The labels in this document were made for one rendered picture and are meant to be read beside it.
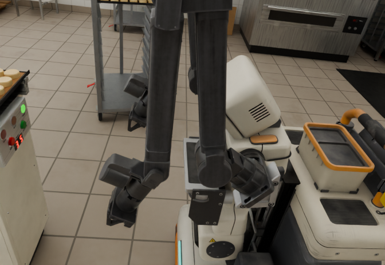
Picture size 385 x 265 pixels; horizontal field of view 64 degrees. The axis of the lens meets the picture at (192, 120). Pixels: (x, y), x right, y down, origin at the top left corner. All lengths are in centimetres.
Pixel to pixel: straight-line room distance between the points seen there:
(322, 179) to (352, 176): 9
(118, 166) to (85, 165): 150
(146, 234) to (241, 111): 118
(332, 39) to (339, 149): 364
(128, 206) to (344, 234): 59
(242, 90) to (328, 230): 46
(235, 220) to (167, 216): 87
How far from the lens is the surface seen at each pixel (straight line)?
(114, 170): 72
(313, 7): 443
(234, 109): 77
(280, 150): 85
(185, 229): 150
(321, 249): 100
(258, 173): 74
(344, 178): 105
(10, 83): 126
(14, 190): 139
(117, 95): 266
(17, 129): 127
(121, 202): 79
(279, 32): 439
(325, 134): 116
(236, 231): 112
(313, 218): 100
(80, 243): 181
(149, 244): 178
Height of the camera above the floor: 148
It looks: 34 degrees down
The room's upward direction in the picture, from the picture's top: 8 degrees clockwise
